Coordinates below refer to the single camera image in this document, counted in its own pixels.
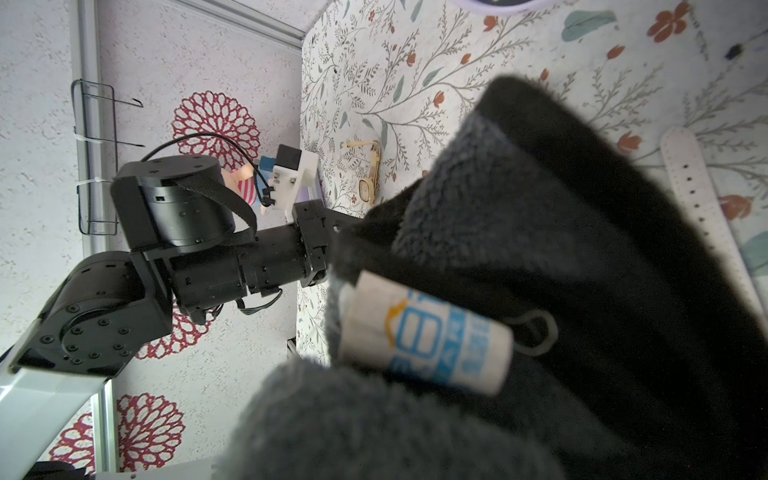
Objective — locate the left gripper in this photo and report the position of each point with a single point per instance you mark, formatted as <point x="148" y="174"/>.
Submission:
<point x="195" y="242"/>

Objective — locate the beige watch top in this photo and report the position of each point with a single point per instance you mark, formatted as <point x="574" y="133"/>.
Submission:
<point x="368" y="183"/>

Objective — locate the green cleaning cloth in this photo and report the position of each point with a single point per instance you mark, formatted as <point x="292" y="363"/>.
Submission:
<point x="652" y="368"/>

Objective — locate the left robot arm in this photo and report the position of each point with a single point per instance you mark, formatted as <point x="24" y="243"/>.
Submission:
<point x="90" y="328"/>

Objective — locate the cartoon boy plush doll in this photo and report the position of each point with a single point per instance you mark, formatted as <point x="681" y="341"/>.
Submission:
<point x="248" y="182"/>

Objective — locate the purple tissue box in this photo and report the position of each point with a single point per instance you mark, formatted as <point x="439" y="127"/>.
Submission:
<point x="503" y="7"/>

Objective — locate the black wire rack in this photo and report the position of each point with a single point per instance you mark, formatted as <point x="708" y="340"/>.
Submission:
<point x="95" y="130"/>

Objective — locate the white strap watch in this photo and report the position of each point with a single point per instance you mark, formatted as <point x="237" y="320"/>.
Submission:
<point x="696" y="197"/>

